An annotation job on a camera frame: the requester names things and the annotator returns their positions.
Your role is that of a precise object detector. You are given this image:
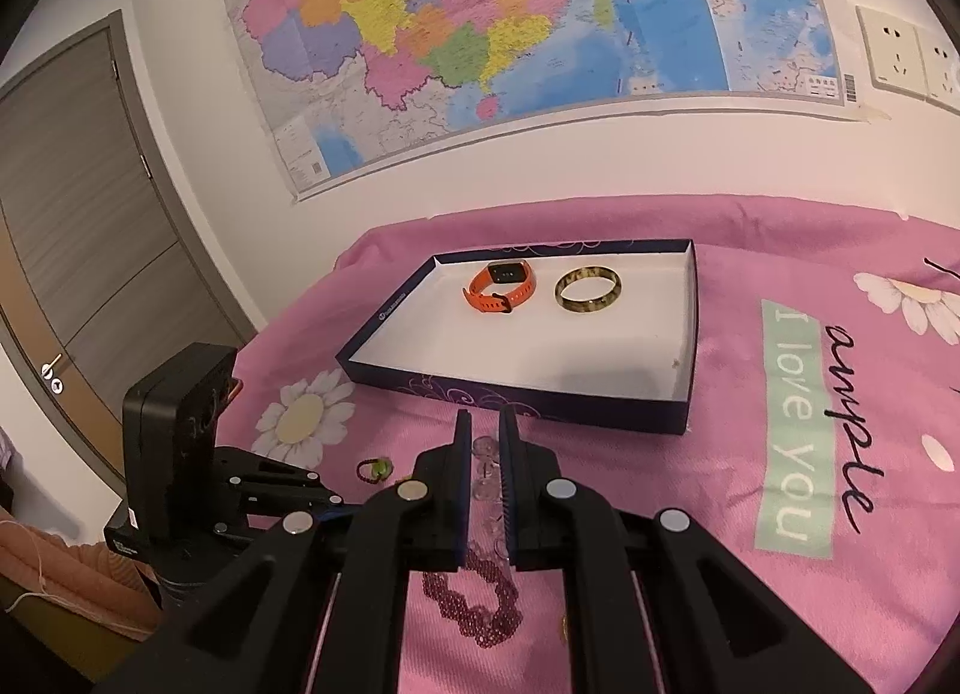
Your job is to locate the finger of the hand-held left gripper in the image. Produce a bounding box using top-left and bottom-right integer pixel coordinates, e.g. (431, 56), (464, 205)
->
(214, 506), (355, 541)
(216, 446), (347, 509)

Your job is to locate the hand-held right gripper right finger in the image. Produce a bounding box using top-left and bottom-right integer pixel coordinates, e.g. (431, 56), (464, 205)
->
(499, 405), (878, 694)

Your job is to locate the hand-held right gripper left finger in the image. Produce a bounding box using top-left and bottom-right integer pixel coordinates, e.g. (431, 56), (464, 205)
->
(90, 409), (473, 694)

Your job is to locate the clear bead bracelet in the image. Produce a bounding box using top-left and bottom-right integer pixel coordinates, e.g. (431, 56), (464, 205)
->
(469, 434), (520, 556)

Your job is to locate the purple bead bracelet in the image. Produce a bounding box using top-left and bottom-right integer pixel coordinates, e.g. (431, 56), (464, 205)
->
(421, 542), (524, 650)

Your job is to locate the dark purple cardboard box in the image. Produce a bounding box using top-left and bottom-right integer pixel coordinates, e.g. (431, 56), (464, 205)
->
(334, 238), (699, 435)

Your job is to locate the person's left forearm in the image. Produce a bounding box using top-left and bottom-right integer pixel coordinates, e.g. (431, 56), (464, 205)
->
(0, 505), (164, 644)

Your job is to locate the tortoiseshell bangle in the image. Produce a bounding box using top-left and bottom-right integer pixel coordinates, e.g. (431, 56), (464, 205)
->
(554, 266), (624, 316)

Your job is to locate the orange smartwatch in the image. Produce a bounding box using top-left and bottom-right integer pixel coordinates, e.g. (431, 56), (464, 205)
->
(460, 260), (539, 316)

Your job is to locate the grey-brown door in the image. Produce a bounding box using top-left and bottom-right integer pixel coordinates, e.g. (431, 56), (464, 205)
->
(0, 10), (262, 479)

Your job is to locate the pink flower-print blanket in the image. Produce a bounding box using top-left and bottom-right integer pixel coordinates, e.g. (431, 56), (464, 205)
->
(225, 193), (960, 694)

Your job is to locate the colourful wall map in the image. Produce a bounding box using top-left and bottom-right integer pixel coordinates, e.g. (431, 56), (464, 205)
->
(217, 0), (865, 202)

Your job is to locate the white wall socket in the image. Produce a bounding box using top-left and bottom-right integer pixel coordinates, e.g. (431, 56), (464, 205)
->
(856, 5), (932, 97)
(919, 26), (960, 113)

